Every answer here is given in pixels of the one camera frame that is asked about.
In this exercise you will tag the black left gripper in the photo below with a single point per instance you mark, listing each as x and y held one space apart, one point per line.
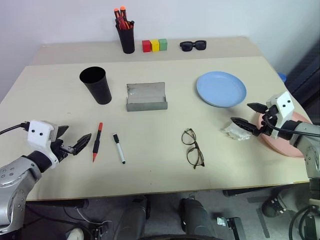
61 148

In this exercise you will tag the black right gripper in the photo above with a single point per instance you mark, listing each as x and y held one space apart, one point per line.
268 122

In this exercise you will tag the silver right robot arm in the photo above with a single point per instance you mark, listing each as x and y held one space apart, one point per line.
306 140

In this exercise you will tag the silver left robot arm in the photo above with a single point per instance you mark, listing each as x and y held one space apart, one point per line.
15 175

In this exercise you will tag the crumpled white tissue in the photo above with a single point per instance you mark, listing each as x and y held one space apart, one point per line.
236 133

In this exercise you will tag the red and black pen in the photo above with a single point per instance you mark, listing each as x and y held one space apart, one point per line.
97 143

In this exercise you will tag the light blue plate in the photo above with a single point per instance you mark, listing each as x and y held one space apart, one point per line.
220 88

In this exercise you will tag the pink plate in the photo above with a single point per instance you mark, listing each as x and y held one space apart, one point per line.
282 147

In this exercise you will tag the white marker with black cap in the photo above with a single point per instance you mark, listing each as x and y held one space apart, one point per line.
119 150

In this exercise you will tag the small blue object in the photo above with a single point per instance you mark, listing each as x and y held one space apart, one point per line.
282 76

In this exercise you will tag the empty black cup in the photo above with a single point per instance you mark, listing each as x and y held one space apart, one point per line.
97 87

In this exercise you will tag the tortoiseshell eyeglasses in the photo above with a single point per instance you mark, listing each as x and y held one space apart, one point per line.
195 146

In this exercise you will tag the black textured panel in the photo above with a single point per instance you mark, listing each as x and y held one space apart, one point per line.
306 75

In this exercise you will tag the open grey glasses case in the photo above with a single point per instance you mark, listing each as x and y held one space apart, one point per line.
146 106

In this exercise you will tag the black shoe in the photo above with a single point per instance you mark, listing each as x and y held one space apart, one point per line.
273 207

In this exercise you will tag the black sunglasses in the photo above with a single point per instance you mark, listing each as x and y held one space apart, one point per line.
186 46

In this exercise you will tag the white shoe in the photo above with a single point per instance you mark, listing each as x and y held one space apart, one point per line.
75 234

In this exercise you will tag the black cup with screwdrivers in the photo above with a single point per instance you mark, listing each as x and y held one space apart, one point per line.
127 40

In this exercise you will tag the green cube block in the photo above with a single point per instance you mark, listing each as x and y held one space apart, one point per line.
163 44

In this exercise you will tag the red cube block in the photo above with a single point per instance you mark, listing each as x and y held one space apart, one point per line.
146 46

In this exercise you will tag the yellow cube block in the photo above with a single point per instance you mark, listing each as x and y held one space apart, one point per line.
155 45

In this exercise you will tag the black-capped orange screwdriver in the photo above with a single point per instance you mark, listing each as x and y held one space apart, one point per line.
131 24

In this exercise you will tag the orange-capped red black screwdriver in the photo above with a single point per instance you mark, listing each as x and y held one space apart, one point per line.
117 15
123 13

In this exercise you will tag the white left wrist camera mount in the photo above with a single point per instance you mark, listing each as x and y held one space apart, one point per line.
38 136

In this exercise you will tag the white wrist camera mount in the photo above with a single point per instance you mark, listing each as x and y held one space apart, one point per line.
285 105
38 136

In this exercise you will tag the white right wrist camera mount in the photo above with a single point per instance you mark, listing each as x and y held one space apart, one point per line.
285 105

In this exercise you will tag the black table frame bar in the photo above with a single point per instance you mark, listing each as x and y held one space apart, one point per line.
57 203
250 191

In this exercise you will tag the metal bracket on black foot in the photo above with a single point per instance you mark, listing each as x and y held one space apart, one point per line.
230 223

